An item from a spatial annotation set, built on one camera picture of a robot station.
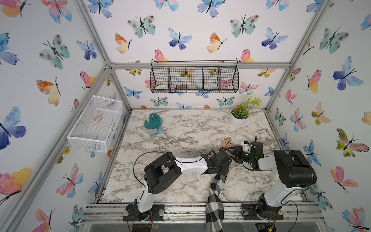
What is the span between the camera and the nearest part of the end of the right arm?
74cm

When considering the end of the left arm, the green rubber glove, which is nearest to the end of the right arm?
the end of the left arm

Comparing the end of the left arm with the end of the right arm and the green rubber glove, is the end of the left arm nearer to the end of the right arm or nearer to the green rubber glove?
the end of the right arm

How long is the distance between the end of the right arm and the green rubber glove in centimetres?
51

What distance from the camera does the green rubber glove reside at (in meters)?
1.06
